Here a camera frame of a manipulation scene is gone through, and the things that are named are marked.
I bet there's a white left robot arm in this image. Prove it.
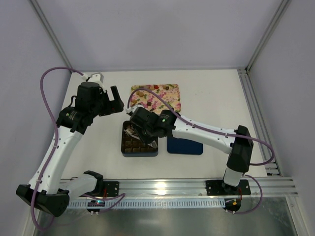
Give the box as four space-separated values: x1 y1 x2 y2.
16 82 124 217

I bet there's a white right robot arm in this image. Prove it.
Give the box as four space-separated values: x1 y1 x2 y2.
125 105 253 194

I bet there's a blue chocolate box with tray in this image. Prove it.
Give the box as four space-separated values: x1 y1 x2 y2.
121 120 158 157

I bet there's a blue box lid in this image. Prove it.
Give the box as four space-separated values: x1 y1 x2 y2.
167 137 203 155

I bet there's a floral serving tray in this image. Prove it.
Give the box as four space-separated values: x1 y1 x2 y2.
129 84 182 114

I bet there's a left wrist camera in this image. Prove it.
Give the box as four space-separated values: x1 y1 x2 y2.
86 72 104 84

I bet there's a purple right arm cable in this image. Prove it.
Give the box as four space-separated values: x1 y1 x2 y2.
125 88 274 214

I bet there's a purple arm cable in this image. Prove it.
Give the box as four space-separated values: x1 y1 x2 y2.
125 88 274 214
31 66 91 231

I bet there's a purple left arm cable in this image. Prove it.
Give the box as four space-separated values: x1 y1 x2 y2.
31 66 91 231

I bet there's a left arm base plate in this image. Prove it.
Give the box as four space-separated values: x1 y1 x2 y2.
102 181 120 198

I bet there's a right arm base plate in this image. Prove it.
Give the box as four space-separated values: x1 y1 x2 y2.
205 179 251 196

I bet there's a slotted cable duct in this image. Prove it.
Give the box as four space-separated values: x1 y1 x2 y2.
67 198 225 209

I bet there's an aluminium frame rail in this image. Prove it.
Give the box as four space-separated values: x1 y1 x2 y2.
117 177 298 197

